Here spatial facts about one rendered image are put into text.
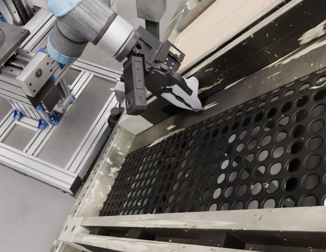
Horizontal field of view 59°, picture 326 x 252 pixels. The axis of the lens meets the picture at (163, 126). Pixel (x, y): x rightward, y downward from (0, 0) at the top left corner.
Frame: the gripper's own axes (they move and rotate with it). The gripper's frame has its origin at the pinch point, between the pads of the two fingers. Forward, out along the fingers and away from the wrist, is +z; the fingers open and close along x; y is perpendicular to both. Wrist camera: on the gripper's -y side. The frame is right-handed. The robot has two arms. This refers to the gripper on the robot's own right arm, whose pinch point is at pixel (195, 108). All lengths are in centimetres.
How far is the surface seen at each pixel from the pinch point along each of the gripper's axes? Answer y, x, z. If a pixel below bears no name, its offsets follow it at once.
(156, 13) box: 76, 55, -10
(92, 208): -21.8, 38.0, 0.3
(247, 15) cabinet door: 27.5, -7.0, 0.4
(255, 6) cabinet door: 29.3, -9.0, 0.4
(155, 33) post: 79, 69, -3
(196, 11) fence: 58, 25, -2
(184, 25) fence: 58, 34, -1
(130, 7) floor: 173, 158, -20
